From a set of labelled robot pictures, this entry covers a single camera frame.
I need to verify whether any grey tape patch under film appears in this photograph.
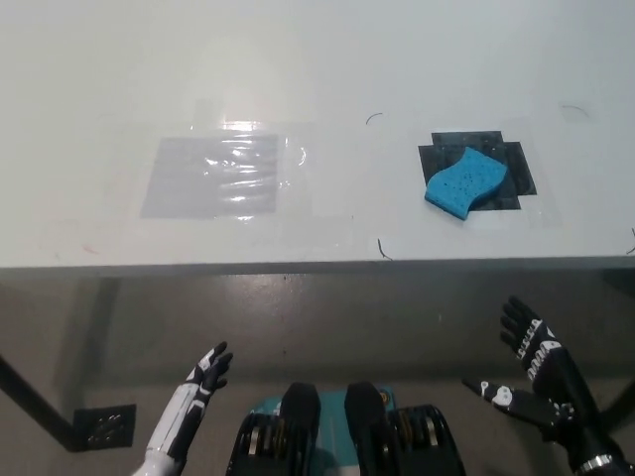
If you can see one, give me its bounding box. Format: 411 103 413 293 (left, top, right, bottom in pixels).
139 134 279 218

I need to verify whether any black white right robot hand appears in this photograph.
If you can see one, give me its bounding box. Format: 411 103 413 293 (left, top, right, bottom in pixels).
461 296 626 472

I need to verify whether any black teal robot torso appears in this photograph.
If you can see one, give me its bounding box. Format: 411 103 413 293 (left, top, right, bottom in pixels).
225 381 467 476

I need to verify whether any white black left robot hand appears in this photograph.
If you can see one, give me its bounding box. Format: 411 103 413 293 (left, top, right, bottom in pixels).
143 340 234 460

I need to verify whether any blue wavy soft sponge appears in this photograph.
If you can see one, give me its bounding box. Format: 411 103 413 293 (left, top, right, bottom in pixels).
424 146 508 221

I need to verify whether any black tape marked spot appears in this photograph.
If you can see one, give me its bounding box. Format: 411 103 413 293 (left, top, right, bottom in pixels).
417 130 539 211

